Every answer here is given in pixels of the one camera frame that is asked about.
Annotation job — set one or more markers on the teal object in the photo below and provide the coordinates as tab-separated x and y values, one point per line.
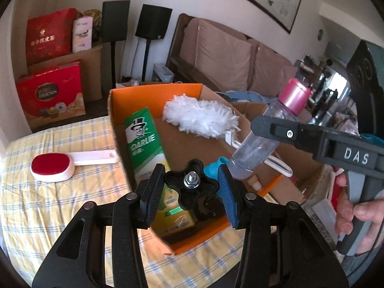
211	169

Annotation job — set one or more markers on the brown cardboard box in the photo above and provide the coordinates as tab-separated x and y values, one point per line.
93	72

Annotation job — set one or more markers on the black speaker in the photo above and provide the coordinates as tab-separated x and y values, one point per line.
115	21
153	21

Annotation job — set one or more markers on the red cookie gift box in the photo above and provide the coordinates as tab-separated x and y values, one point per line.
51	93

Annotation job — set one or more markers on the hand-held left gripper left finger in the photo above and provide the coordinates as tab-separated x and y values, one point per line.
150	201

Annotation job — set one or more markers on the clear bottle pink cap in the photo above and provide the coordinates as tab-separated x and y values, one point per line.
255	147

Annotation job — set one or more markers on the blue clothing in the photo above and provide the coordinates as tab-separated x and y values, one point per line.
249	96

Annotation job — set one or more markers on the beige sofa cushion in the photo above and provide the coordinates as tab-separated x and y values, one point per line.
219	54
270	66

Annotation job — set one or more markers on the white fluffy duster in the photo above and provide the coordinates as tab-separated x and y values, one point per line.
195	114

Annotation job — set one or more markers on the round wall clock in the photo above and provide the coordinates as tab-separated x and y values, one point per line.
320	34

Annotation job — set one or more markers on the orange cardboard box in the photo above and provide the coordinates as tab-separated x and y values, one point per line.
120	102

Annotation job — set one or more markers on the white pink carton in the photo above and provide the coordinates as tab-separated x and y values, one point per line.
81	34

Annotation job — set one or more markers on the white plastic bag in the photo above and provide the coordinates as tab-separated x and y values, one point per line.
129	83

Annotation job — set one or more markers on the gold patterned package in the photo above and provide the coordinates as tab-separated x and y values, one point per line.
94	16

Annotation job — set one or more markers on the dark red gift bag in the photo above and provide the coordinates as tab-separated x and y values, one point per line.
49	36

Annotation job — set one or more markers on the yellow checkered tablecloth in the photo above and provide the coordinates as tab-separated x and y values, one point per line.
45	216

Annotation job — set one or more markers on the black star knob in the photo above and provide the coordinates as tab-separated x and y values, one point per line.
180	186

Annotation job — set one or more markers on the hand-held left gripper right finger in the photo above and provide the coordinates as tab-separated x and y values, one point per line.
229	204

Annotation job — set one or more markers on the green toothpaste box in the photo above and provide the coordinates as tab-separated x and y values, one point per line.
141	132

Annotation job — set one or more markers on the black speaker stand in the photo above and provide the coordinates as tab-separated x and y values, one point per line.
146	60
113	63

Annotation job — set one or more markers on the wooden frame sofa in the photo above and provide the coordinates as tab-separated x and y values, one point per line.
180	60

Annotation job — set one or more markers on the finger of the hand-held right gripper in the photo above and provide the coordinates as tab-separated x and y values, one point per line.
279	129

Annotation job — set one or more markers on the white box device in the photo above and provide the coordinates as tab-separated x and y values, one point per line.
163	72

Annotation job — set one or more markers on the person's right hand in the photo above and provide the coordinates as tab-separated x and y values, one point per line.
343	216

